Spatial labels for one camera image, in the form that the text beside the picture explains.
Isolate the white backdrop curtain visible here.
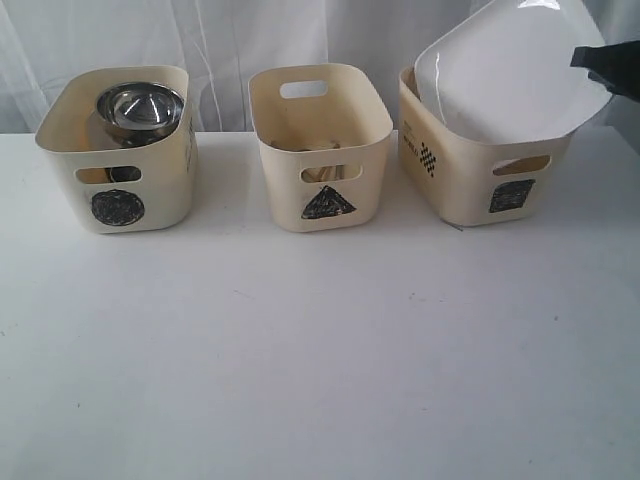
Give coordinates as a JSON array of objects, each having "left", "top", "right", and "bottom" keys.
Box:
[{"left": 0, "top": 0, "right": 640, "bottom": 135}]

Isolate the steel bowl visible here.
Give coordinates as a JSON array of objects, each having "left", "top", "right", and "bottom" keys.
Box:
[{"left": 95, "top": 81, "right": 185, "bottom": 148}]

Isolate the cream bin with circle mark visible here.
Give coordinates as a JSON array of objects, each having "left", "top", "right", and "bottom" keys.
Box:
[{"left": 35, "top": 66, "right": 198, "bottom": 234}]

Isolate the steel mug front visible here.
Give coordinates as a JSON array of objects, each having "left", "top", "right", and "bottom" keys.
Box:
[{"left": 100, "top": 166, "right": 142, "bottom": 183}]

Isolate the white round bowl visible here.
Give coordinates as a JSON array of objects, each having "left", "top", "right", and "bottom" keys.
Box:
[{"left": 86, "top": 112, "right": 178, "bottom": 150}]

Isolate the cream bin with triangle mark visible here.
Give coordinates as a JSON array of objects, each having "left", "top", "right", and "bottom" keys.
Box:
[{"left": 249, "top": 63, "right": 393, "bottom": 233}]

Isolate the white square plate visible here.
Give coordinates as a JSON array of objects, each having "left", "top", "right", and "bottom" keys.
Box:
[{"left": 414, "top": 1, "right": 612, "bottom": 144}]

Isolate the cream bin with square mark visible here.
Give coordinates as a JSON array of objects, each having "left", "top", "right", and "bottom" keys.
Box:
[{"left": 398, "top": 67, "right": 573, "bottom": 227}]

